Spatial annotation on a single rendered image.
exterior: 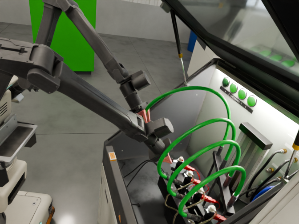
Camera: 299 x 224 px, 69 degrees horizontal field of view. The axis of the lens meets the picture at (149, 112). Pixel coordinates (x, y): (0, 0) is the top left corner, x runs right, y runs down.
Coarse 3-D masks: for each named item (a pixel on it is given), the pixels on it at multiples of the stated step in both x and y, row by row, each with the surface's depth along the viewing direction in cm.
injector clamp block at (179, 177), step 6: (168, 174) 103; (180, 174) 104; (162, 180) 101; (180, 180) 101; (162, 186) 101; (174, 186) 98; (180, 186) 98; (162, 192) 102; (186, 192) 96; (168, 198) 96; (174, 198) 92; (168, 204) 97; (174, 204) 91; (186, 204) 94; (168, 210) 97; (174, 210) 91; (186, 210) 88; (168, 216) 97; (180, 216) 87; (168, 222) 97; (174, 222) 92; (180, 222) 87; (186, 222) 84; (198, 222) 86
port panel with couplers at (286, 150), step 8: (288, 136) 78; (288, 144) 78; (280, 152) 78; (288, 152) 78; (296, 152) 75; (272, 160) 84; (280, 160) 81; (296, 160) 75; (272, 168) 84; (296, 168) 76; (264, 176) 88; (280, 176) 81; (256, 184) 92; (272, 184) 85
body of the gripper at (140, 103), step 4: (136, 92) 92; (128, 96) 90; (132, 96) 90; (136, 96) 91; (128, 100) 91; (132, 100) 90; (136, 100) 90; (140, 100) 92; (132, 104) 90; (136, 104) 90; (140, 104) 89; (132, 108) 90; (136, 108) 88
